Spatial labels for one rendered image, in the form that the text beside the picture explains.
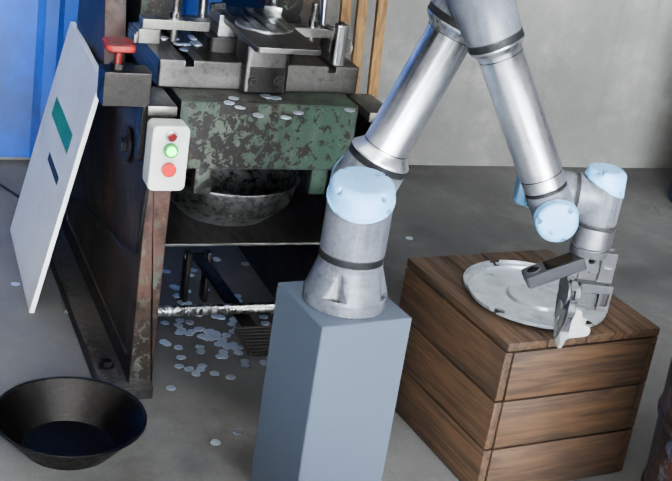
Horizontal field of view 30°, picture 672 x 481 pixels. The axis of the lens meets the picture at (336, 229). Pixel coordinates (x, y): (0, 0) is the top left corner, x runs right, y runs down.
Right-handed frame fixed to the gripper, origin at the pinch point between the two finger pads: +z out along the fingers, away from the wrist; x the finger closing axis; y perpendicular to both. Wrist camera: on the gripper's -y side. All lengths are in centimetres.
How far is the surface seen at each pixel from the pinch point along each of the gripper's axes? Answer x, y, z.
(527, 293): 22.5, -1.2, 0.8
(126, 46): 29, -88, -38
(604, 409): 12.7, 17.4, 20.5
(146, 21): 55, -86, -38
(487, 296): 20.0, -9.9, 1.4
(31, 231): 83, -112, 26
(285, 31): 48, -57, -41
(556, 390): 7.1, 4.7, 14.3
